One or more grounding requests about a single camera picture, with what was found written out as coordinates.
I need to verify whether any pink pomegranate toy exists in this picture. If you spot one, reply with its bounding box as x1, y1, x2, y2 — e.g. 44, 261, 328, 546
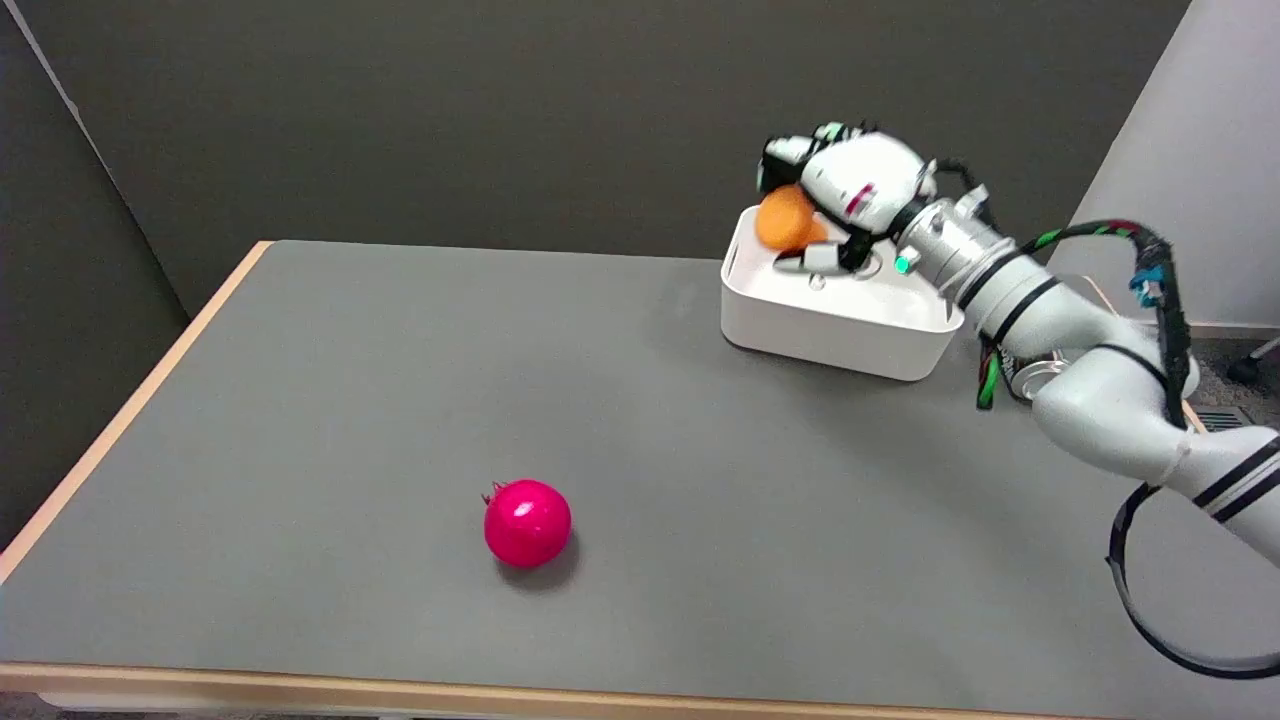
482, 479, 574, 570

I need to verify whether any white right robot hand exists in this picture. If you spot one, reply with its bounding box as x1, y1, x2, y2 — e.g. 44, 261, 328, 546
757, 122, 939, 276

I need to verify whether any orange fruit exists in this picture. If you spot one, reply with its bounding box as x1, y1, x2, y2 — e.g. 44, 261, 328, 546
755, 184, 830, 253

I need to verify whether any white plastic box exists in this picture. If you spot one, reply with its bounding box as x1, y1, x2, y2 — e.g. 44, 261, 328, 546
720, 205, 966, 382

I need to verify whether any black chair caster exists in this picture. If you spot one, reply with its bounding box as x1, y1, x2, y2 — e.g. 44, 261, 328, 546
1227, 338, 1280, 387

